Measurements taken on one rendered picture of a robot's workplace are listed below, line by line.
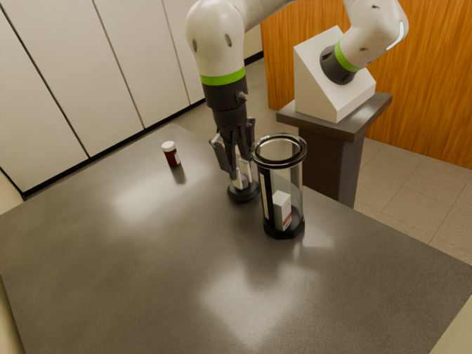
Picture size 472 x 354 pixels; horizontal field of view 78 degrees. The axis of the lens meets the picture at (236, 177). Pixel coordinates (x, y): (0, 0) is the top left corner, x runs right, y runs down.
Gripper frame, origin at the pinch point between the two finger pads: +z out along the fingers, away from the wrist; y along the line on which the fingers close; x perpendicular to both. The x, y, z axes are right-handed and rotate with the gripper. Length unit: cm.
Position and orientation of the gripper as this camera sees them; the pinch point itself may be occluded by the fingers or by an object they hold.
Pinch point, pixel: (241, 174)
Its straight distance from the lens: 75.4
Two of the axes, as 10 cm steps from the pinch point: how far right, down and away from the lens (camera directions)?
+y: 7.1, -5.3, 4.7
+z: 1.5, 7.6, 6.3
